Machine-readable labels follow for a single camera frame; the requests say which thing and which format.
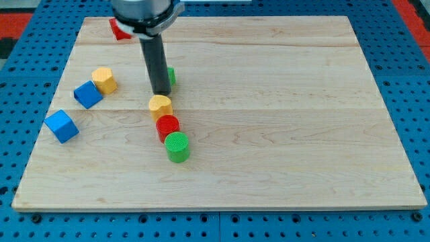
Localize yellow heart block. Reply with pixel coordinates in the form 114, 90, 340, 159
148, 95, 173, 122

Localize blue cube block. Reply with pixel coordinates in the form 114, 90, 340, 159
44, 110, 79, 144

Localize wooden board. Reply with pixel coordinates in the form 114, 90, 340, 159
12, 16, 427, 212

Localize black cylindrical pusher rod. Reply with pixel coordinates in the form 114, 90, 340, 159
140, 34, 171, 95

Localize green cylinder block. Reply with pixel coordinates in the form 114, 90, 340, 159
165, 132, 190, 163

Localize red cylinder block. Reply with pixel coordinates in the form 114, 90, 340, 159
156, 115, 180, 143

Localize yellow hexagon block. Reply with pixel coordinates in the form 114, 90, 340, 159
91, 67, 118, 95

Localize green star block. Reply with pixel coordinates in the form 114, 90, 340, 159
167, 67, 176, 85

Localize blue triangle block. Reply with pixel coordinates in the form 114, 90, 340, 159
73, 81, 103, 109

